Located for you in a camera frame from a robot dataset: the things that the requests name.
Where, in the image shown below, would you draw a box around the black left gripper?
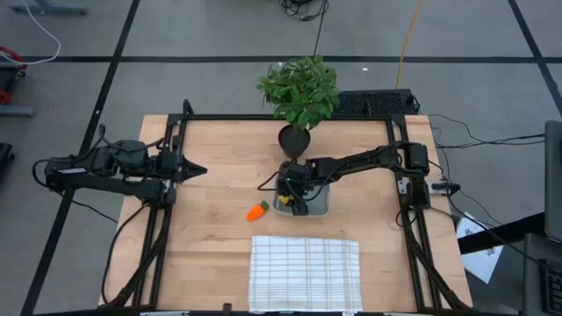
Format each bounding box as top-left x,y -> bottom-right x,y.
151,139 -> 208,184

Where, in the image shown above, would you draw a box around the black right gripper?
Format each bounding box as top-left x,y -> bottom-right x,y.
277,160 -> 318,217

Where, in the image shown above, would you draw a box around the orange toy carrot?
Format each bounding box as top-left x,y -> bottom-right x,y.
245,200 -> 270,223

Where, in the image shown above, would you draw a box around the white plastic storage bin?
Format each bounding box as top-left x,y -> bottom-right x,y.
271,175 -> 331,219

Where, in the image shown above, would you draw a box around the black plant pot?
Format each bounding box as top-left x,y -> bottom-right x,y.
277,124 -> 312,160

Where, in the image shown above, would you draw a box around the white checked dish towel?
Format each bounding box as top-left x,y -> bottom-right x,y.
248,235 -> 364,315

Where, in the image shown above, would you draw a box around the green leafy plant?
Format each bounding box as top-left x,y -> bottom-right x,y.
256,54 -> 342,132

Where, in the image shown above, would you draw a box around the black perforated box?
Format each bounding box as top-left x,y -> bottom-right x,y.
335,89 -> 419,118

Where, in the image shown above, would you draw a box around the white printed paper sheet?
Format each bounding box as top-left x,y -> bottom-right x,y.
455,212 -> 506,285

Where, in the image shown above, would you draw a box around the red and black floor equipment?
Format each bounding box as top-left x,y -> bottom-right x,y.
0,46 -> 35,119

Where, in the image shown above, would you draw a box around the grey metal stand foot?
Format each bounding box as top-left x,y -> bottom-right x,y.
6,0 -> 89,15

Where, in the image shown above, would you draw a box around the black desk foot bar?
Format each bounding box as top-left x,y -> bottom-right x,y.
456,212 -> 548,255

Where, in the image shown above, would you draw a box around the black keyboard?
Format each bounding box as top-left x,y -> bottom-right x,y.
538,258 -> 562,316

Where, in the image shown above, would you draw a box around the black aluminium table frame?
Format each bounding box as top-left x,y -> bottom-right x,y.
98,98 -> 473,315

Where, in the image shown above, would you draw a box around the black cable bundle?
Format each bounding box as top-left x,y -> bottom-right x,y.
278,0 -> 330,58

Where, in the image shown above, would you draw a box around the yellow cable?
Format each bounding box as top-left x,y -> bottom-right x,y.
394,0 -> 425,90

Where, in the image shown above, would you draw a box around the white floor cable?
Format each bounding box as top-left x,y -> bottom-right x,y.
0,0 -> 62,67

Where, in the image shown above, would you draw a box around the thin black floor cable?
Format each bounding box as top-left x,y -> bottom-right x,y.
428,112 -> 546,149

